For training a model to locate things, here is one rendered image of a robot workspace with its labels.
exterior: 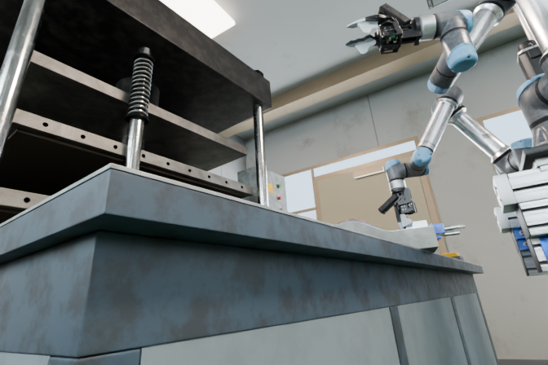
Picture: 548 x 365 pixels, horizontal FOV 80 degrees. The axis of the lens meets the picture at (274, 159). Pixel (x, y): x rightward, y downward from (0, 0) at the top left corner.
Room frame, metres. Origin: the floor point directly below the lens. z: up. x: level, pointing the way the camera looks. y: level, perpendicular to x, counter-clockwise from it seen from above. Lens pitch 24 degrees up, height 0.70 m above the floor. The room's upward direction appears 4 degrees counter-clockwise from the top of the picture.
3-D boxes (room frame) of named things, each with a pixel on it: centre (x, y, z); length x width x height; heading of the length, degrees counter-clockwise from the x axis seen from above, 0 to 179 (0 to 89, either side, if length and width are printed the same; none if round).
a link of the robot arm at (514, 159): (1.30, -1.10, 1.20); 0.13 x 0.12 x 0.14; 170
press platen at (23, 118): (1.47, 0.75, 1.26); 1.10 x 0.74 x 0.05; 144
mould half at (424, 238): (1.07, -0.21, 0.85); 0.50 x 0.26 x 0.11; 71
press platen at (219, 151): (1.48, 0.76, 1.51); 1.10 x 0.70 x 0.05; 144
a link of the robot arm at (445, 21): (0.76, -0.56, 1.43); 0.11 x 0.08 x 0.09; 85
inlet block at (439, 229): (0.94, -0.45, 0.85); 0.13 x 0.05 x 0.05; 71
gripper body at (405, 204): (1.51, -0.60, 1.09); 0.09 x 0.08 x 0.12; 54
